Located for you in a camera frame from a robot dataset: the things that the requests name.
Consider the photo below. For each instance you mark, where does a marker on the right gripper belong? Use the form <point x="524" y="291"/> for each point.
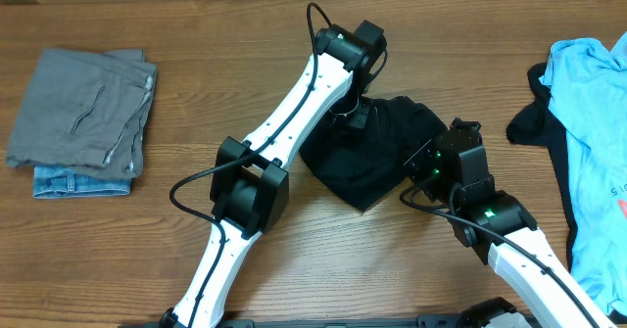
<point x="463" y="124"/>

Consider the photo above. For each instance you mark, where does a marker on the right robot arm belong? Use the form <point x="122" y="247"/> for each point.
<point x="450" y="178"/>

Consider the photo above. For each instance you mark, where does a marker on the folded grey shorts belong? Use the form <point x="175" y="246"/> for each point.
<point x="85" y="111"/>

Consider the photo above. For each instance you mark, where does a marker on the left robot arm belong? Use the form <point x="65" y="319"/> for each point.
<point x="250" y="188"/>

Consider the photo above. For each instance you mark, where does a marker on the light blue shirt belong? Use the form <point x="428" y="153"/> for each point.
<point x="588" y="97"/>

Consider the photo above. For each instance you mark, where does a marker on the folded blue jeans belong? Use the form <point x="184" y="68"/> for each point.
<point x="59" y="182"/>

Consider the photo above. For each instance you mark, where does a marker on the black shorts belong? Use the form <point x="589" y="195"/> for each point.
<point x="361" y="166"/>

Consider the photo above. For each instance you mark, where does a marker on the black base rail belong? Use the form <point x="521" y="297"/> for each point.
<point x="343" y="322"/>

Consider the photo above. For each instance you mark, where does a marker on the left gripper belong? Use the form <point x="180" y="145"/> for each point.
<point x="358" y="121"/>

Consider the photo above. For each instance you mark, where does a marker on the black garment under shirt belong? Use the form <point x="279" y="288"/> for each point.
<point x="539" y="127"/>

